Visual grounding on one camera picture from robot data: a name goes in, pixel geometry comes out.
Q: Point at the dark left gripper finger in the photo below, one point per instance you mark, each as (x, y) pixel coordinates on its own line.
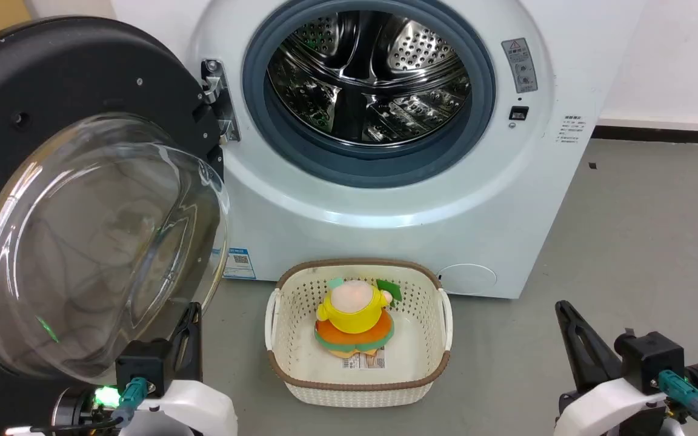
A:
(180, 354)
(196, 339)

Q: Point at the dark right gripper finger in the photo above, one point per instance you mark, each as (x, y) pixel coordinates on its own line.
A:
(582, 348)

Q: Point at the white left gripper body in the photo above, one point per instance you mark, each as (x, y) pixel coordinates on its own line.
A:
(197, 409)

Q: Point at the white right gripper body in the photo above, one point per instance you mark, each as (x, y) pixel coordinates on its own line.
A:
(603, 409)

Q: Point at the black washer door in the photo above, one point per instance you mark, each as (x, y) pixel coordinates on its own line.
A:
(52, 181)

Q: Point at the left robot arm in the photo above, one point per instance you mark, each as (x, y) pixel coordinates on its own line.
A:
(73, 412)

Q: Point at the white front-load washing machine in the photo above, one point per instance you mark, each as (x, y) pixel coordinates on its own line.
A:
(385, 206)

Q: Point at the black door latch slot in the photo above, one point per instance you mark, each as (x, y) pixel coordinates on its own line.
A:
(518, 113)

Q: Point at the blue energy label sticker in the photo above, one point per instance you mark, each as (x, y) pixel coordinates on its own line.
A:
(240, 263)

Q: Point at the white laundry basket, brown rim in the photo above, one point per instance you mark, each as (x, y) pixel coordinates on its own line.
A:
(300, 363)

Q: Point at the round drain filter cover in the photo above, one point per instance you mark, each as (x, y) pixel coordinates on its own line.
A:
(467, 279)

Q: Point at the yellow and orange plush doll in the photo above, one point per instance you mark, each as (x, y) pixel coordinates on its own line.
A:
(355, 318)

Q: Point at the white barcode tag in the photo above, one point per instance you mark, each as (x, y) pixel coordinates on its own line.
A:
(363, 361)

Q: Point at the white text label sticker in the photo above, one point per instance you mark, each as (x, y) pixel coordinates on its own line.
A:
(570, 129)

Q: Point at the grey warning sticker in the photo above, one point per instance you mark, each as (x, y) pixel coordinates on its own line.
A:
(520, 65)

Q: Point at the stainless steel washer drum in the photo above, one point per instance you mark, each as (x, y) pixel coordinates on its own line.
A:
(367, 72)

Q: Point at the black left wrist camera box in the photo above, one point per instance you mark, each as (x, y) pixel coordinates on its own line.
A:
(142, 363)

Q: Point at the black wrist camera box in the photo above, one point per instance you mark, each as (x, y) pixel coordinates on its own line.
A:
(142, 363)
(652, 360)

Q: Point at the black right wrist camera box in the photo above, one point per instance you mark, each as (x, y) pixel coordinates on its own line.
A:
(652, 360)

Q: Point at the dark wall baseboard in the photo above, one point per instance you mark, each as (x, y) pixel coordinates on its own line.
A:
(664, 134)

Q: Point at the metal door hinge bracket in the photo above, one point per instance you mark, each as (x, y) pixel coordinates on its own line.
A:
(219, 97)

